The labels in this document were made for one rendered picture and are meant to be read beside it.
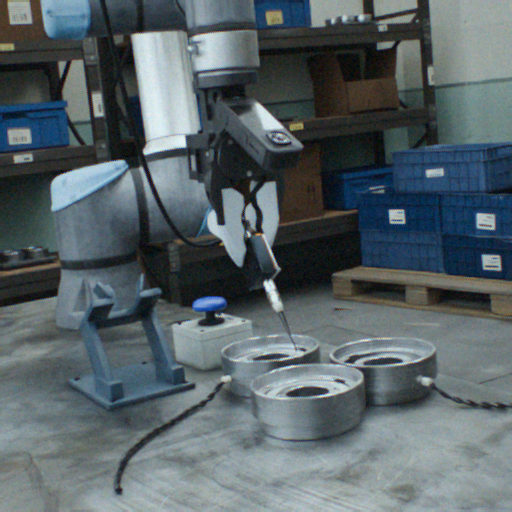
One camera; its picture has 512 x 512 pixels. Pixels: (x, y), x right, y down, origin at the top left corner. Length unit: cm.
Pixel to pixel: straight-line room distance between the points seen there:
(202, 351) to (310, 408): 28
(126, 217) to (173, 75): 23
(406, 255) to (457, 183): 55
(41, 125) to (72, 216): 316
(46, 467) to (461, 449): 36
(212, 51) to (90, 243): 44
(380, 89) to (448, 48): 72
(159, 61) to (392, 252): 380
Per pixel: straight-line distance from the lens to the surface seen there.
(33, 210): 501
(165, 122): 139
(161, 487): 76
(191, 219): 137
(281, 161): 94
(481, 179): 466
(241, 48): 101
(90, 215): 134
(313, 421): 81
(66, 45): 447
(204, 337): 105
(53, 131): 452
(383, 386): 88
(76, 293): 136
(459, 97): 598
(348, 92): 539
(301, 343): 101
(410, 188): 493
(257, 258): 101
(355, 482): 73
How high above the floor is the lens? 109
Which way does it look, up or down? 9 degrees down
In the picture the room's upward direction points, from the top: 6 degrees counter-clockwise
